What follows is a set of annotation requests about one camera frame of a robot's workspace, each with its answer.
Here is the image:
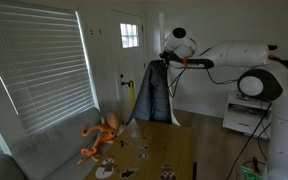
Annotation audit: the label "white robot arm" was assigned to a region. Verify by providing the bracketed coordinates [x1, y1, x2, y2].
[160, 27, 288, 180]

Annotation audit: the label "white coat rack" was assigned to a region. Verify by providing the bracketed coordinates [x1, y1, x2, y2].
[158, 12, 181, 126]

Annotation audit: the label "yellow umbrella on door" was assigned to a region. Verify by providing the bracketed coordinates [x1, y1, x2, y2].
[121, 80, 135, 108]

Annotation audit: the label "dark grey puffer jacket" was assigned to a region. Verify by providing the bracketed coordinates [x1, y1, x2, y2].
[129, 60, 172, 124]

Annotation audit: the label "orange octopus plush toy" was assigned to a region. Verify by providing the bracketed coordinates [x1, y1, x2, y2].
[77, 111, 121, 165]

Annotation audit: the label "wooden table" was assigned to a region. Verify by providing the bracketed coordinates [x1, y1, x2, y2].
[84, 119, 196, 180]

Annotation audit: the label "white door with window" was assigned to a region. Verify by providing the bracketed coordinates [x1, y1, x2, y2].
[111, 10, 146, 122]

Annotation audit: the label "santa sticker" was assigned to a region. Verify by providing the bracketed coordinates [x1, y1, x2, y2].
[161, 164, 176, 180]

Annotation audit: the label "snowman sticker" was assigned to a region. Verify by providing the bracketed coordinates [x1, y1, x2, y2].
[95, 157, 116, 179]

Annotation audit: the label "white low cabinet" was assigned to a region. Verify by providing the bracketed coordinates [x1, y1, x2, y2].
[222, 91, 272, 140]

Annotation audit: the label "white window blinds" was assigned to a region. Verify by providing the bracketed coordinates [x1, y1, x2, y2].
[0, 2, 96, 136]

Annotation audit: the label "grey sofa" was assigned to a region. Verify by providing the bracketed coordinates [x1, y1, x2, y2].
[0, 108, 110, 180]

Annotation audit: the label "green lit electronics box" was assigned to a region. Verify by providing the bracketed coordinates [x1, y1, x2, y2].
[240, 166, 262, 180]

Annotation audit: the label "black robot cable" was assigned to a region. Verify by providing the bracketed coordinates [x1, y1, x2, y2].
[167, 58, 272, 180]

